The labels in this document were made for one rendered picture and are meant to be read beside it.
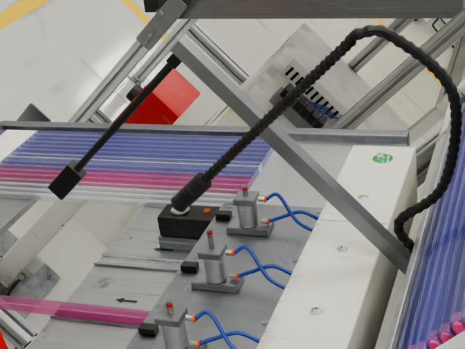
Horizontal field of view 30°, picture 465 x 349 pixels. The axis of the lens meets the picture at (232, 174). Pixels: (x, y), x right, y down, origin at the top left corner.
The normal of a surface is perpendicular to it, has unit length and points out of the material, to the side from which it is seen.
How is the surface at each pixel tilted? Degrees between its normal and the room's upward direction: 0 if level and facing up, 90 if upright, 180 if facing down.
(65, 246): 0
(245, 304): 48
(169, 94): 0
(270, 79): 0
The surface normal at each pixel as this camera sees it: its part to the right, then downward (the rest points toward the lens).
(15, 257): -0.32, 0.46
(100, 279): -0.12, -0.88
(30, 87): 0.61, -0.56
